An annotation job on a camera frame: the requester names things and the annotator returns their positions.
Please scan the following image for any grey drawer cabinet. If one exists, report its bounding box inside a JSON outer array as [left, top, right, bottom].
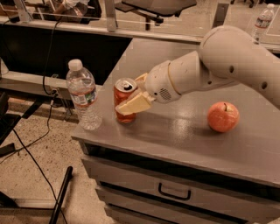
[[80, 143, 280, 224]]

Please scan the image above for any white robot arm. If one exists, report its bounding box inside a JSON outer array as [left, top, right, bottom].
[[115, 25, 280, 116]]

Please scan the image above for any black drawer handle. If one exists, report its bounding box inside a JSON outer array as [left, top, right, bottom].
[[157, 183, 192, 201]]

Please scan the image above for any red apple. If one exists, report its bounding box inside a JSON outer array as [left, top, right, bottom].
[[207, 101, 240, 133]]

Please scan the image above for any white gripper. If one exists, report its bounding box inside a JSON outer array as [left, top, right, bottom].
[[115, 60, 181, 116]]

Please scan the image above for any black floor cable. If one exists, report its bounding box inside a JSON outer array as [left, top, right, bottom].
[[0, 20, 68, 224]]

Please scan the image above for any metal railing frame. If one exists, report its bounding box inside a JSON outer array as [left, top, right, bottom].
[[0, 0, 280, 53]]

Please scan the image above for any background water bottle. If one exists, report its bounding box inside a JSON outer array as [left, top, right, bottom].
[[251, 3, 275, 42]]

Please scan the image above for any black metal stand leg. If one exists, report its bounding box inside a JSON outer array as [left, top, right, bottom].
[[49, 166, 73, 224]]

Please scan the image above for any black office chair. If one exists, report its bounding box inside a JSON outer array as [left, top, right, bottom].
[[115, 0, 197, 31]]

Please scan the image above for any clear water bottle on table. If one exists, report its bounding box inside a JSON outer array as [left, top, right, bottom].
[[66, 59, 102, 130]]

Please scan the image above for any red coke can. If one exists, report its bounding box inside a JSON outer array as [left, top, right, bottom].
[[114, 78, 137, 123]]

